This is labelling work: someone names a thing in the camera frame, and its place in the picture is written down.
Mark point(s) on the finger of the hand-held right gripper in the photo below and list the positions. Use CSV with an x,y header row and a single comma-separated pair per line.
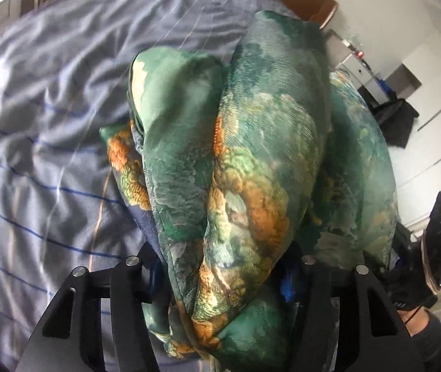
x,y
402,244

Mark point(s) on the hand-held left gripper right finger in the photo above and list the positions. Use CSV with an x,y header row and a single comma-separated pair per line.
x,y
290,283

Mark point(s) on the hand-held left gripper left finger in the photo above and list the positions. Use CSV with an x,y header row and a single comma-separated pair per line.
x,y
147,281

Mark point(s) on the green floral printed cloth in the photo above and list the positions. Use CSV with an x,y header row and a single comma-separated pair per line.
x,y
243,143

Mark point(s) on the person's right forearm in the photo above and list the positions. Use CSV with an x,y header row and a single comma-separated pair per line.
x,y
431,341

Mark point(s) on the person's right hand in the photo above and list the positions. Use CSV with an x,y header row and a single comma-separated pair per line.
x,y
410,285

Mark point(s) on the white wardrobe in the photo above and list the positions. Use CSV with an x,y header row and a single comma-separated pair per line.
x,y
433,131

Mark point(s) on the dark jacket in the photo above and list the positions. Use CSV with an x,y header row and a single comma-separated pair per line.
x,y
396,122

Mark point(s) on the white desk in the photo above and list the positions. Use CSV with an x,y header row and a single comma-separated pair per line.
x,y
360,71

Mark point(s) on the blue-grey striped bed blanket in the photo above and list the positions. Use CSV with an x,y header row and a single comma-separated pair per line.
x,y
50,104

